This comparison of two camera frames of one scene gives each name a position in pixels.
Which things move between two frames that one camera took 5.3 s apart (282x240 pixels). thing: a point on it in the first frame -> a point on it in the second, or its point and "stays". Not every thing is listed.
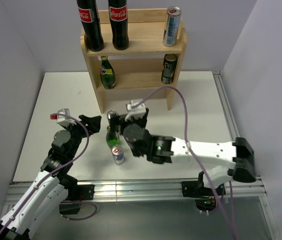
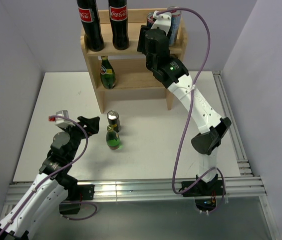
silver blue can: (117, 151) -> (150, 19)
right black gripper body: (142, 122) -> (141, 45)
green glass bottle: (111, 138) stays
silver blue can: (172, 25) stays
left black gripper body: (78, 132) stays
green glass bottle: (107, 73) stays
